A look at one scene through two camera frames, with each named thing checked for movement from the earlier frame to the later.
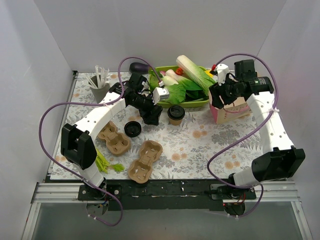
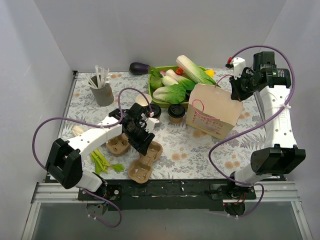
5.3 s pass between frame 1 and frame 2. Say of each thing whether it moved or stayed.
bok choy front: stayed
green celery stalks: stayed
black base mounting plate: stayed
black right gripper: moved
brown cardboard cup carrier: stayed
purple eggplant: stayed
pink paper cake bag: moved
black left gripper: moved
